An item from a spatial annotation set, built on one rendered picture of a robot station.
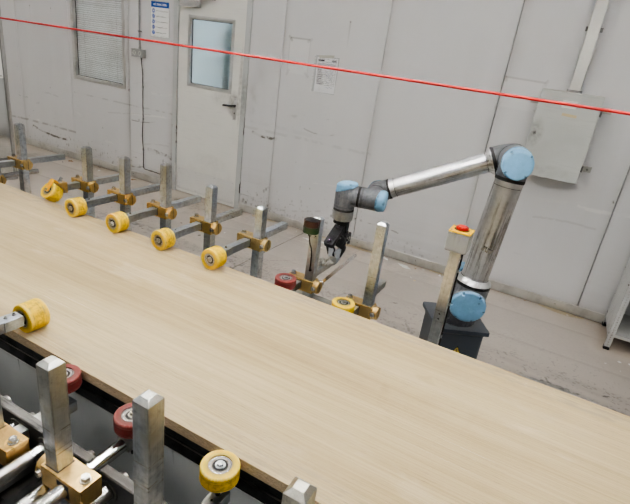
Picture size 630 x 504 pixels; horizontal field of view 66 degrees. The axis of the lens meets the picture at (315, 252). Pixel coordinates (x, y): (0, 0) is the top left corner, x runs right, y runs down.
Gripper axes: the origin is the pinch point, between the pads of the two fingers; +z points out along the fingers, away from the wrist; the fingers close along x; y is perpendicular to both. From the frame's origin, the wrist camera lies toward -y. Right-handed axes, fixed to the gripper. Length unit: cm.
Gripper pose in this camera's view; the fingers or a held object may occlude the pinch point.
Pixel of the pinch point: (333, 262)
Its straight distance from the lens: 217.2
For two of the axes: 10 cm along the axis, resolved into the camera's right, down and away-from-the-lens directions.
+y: 4.7, -2.8, 8.4
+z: -1.3, 9.2, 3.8
